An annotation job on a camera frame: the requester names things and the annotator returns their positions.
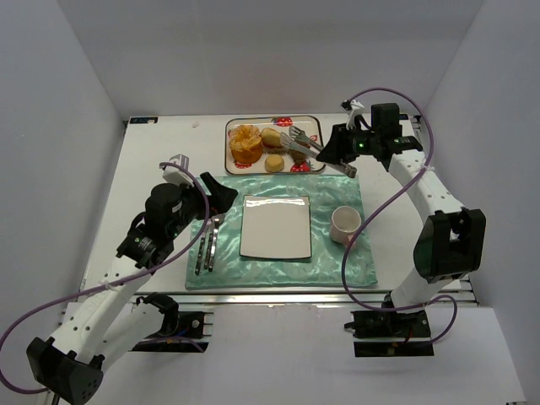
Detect brown chocolate croissant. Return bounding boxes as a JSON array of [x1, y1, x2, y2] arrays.
[[289, 148, 307, 165]]

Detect silver metal tongs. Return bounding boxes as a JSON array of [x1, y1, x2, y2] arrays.
[[279, 126, 357, 178]]

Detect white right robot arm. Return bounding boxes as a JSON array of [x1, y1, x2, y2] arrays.
[[316, 100, 486, 313]]

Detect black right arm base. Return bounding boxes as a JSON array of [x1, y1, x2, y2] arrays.
[[344, 310, 435, 358]]

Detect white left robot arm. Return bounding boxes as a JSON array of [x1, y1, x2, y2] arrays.
[[26, 173, 238, 404]]

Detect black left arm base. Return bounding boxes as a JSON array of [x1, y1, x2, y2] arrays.
[[131, 293, 214, 354]]

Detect large orange muffin bread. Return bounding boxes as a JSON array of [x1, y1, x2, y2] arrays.
[[229, 124, 263, 165]]

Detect silver spoon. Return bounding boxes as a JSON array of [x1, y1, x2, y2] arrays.
[[204, 214, 224, 272]]

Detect silver fork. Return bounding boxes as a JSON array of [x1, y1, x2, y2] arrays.
[[195, 219, 213, 276]]

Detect white square plate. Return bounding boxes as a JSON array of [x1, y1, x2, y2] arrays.
[[240, 195, 312, 261]]

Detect strawberry pattern tray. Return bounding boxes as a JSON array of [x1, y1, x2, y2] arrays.
[[224, 115, 326, 176]]

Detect small round yellow bun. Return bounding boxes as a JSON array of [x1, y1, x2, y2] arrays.
[[264, 154, 284, 173]]

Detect oval sandwich bun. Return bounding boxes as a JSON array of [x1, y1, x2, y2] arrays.
[[261, 127, 283, 149]]

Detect pink mug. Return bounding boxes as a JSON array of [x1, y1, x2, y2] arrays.
[[329, 206, 362, 246]]

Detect green satin placemat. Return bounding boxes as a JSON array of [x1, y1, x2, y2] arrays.
[[185, 175, 377, 290]]

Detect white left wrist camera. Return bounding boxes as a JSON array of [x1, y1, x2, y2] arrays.
[[162, 165, 193, 186]]

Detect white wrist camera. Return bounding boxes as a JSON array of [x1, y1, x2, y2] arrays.
[[341, 100, 365, 130], [162, 165, 193, 186]]

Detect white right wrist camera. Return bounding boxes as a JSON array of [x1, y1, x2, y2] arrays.
[[341, 100, 365, 130]]

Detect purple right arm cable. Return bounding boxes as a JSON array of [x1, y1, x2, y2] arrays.
[[342, 87, 459, 354]]

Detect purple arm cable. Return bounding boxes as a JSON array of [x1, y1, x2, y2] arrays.
[[0, 162, 211, 394], [342, 87, 459, 354]]

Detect aluminium table frame rail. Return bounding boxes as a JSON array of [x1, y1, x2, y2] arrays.
[[62, 289, 478, 311]]

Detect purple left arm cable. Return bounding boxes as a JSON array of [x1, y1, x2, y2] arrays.
[[0, 162, 211, 394]]

